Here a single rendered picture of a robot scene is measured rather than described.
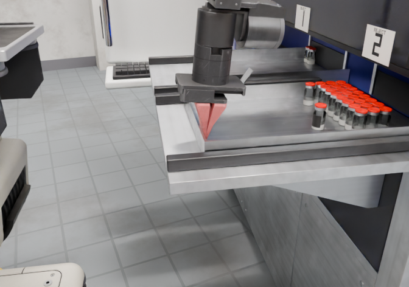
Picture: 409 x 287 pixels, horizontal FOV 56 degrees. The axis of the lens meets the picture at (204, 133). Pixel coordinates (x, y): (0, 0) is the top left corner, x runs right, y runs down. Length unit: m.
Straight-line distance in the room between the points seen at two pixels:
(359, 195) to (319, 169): 0.20
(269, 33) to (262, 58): 0.61
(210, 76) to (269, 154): 0.15
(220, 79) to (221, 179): 0.15
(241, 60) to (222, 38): 0.62
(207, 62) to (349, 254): 0.57
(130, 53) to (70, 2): 3.19
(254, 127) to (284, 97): 0.18
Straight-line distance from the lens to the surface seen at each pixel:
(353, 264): 0.94
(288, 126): 0.72
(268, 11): 0.58
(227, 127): 0.70
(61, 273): 1.33
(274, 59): 1.21
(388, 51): 0.75
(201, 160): 0.56
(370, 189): 0.78
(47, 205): 2.17
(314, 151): 0.61
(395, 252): 0.80
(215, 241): 1.80
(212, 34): 0.55
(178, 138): 0.66
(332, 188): 0.74
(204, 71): 0.57
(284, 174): 0.57
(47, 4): 4.63
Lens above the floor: 1.16
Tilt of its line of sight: 25 degrees down
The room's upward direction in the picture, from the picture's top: straight up
